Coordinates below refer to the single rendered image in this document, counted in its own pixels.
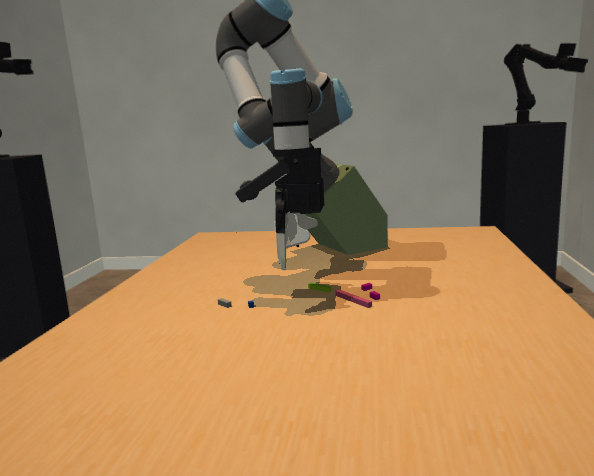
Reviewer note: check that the lime green rod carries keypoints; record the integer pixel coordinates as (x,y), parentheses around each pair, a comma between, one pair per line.
(319,287)

